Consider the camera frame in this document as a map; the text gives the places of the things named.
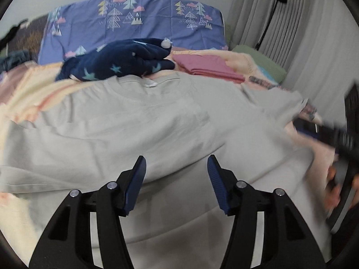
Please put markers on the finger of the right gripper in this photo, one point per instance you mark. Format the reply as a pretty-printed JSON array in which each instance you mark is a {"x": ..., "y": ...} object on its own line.
[{"x": 333, "y": 137}]

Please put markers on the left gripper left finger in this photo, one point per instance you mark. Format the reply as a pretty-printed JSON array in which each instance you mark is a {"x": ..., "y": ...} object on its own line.
[{"x": 66, "y": 240}]

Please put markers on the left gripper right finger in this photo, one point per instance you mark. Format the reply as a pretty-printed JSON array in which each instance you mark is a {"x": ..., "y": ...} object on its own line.
[{"x": 287, "y": 239}]

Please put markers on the light grey t-shirt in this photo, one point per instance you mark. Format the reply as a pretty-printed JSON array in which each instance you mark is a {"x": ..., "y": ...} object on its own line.
[{"x": 157, "y": 123}]

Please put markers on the right hand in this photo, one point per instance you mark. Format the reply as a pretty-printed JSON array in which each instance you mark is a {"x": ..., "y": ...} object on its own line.
[{"x": 332, "y": 198}]

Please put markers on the green pillow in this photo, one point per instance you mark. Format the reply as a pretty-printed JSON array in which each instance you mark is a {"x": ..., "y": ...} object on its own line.
[{"x": 277, "y": 73}]

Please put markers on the grey white curtain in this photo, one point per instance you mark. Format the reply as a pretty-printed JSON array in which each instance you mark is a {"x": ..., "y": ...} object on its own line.
[{"x": 315, "y": 41}]

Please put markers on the folded pink garment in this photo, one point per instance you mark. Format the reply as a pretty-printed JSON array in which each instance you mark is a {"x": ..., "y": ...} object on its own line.
[{"x": 207, "y": 65}]

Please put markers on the black floor lamp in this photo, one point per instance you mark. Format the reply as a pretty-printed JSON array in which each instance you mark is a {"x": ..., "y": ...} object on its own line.
[{"x": 271, "y": 14}]

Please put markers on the peach fleece blanket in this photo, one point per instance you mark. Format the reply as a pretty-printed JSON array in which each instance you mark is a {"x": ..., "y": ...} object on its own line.
[{"x": 33, "y": 89}]

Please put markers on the blue tree-print duvet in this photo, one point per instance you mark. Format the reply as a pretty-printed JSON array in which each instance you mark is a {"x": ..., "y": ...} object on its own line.
[{"x": 81, "y": 27}]

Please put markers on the navy star fleece garment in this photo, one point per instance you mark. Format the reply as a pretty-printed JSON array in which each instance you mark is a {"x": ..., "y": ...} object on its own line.
[{"x": 119, "y": 58}]

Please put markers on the dark patterned pillow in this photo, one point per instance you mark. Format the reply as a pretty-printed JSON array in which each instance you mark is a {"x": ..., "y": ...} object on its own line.
[{"x": 29, "y": 37}]

